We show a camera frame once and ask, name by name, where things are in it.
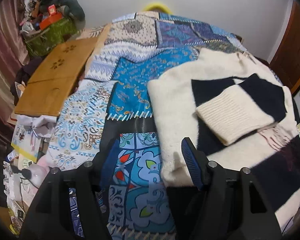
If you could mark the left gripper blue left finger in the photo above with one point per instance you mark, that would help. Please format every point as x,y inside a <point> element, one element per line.
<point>105,167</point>

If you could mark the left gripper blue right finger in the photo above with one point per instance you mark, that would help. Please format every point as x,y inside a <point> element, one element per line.
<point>196,162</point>

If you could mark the yellow foam headboard arch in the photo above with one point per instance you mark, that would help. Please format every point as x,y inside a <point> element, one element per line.
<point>158,7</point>

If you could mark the orange box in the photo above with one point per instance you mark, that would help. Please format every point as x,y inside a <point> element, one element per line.
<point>50,20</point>

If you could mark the brown wooden door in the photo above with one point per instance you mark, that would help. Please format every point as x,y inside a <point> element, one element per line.
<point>286,61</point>

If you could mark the cream and navy striped sweater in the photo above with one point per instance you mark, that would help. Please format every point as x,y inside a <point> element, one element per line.
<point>236,112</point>

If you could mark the striped pink curtain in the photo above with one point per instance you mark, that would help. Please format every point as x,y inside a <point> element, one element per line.
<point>13,55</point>

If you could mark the blue patchwork bedspread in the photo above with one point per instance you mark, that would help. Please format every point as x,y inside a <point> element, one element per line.
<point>112,102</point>

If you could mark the dark green plush toy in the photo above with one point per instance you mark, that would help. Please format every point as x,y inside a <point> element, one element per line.
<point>71,8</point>

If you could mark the green patterned storage box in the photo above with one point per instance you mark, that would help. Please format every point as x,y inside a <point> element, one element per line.
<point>42,43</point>

